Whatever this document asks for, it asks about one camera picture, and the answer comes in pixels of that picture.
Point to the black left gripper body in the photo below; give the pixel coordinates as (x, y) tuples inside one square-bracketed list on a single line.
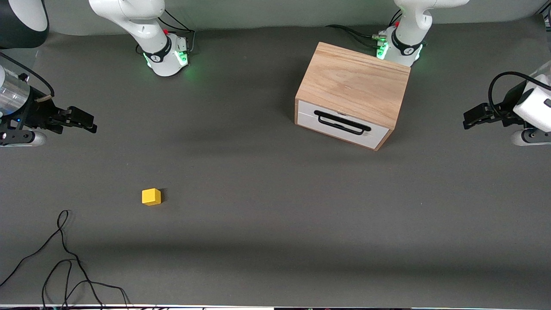
[(502, 111)]

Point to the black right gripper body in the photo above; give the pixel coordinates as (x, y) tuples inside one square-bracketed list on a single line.
[(35, 114)]

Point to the yellow cube block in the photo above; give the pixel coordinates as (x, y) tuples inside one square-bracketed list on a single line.
[(150, 197)]

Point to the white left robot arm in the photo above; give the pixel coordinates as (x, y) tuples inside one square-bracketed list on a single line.
[(409, 26)]

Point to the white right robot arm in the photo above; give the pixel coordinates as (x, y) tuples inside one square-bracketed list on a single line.
[(146, 26)]

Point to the wooden drawer cabinet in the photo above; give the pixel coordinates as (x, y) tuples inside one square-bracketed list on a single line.
[(353, 82)]

